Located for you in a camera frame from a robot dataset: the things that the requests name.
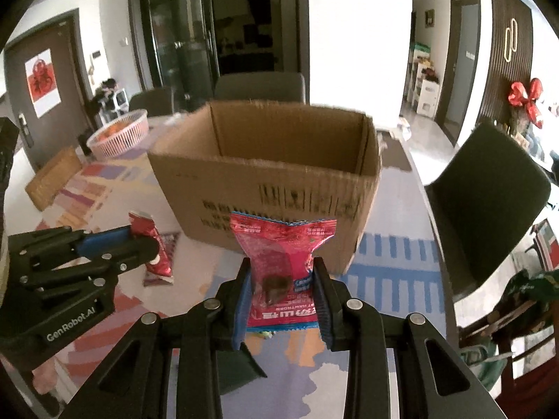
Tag pink plastic basket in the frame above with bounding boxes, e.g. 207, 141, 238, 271
86, 109, 149, 161

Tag black framed glass sliding door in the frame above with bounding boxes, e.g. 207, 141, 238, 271
126, 0, 306, 114

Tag brown cardboard box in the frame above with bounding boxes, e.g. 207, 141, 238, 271
147, 100, 383, 273

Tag pile of oranges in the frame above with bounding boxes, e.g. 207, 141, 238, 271
98, 122, 134, 140

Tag brown entrance door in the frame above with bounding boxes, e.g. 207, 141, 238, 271
4, 20, 94, 171

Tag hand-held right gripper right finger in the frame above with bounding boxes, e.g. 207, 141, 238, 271
311, 257, 509, 419

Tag green patterned cloth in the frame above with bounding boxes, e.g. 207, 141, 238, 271
493, 268, 559, 341

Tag gold loop wall ornament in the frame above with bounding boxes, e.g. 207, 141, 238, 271
503, 18, 520, 63

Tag dark green snack packet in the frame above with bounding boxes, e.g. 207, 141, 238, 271
218, 340, 268, 396

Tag dark upholstered chair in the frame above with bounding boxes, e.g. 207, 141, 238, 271
214, 72, 306, 104
129, 87, 175, 117
426, 122, 552, 303

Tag person's left hand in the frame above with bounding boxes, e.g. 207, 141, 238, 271
30, 355, 66, 415

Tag brown snack packet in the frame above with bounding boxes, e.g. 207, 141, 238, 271
143, 232, 181, 288

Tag pink snack packet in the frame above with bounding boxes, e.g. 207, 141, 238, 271
229, 212, 339, 330

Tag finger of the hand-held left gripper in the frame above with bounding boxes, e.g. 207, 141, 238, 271
9, 225, 134, 267
20, 238, 160, 291

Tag black bag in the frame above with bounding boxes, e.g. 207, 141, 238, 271
85, 79, 118, 118

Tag red foil balloons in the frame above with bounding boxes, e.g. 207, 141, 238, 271
509, 78, 544, 129

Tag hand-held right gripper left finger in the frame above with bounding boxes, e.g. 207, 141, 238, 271
59, 257, 254, 419

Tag grey interior door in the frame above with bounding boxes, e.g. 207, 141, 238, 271
434, 0, 481, 147

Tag white storage shelf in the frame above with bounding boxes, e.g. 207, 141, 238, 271
411, 44, 441, 116

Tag red and white door poster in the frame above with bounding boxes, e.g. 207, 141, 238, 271
25, 49, 61, 118

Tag magenta snack packet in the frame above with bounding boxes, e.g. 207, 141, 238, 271
128, 211, 175, 281

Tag wooden tissue box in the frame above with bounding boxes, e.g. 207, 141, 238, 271
25, 146, 84, 210

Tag brown placemat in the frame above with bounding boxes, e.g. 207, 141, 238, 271
380, 144, 413, 171

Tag wooden chair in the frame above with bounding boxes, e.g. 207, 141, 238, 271
456, 266, 559, 396

